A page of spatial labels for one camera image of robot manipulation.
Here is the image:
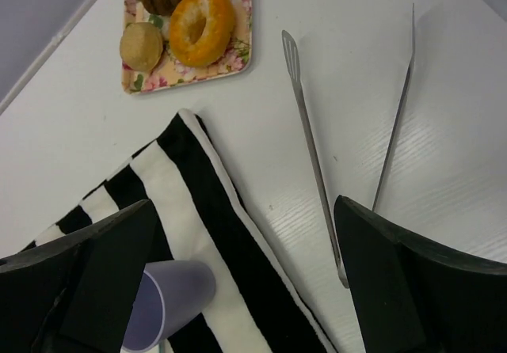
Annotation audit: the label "metal serving tongs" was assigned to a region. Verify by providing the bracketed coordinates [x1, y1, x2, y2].
[281, 9, 416, 289]

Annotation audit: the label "black white striped placemat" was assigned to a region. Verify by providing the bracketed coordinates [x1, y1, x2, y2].
[32, 109, 335, 352]

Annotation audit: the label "small tan round bun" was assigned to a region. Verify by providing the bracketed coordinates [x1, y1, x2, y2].
[120, 22, 163, 72]

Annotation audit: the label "purple plastic cup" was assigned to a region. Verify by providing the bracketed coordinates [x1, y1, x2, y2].
[122, 260, 216, 352]

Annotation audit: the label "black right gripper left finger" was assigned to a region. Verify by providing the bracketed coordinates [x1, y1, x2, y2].
[1, 200, 156, 352]

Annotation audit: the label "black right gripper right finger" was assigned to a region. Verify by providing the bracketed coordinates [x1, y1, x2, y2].
[334, 195, 506, 352]

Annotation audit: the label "floral rectangular tray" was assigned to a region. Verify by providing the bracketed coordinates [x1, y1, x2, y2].
[120, 0, 253, 94]

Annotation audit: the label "orange glazed donut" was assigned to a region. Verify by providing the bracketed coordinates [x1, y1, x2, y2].
[169, 0, 235, 67]

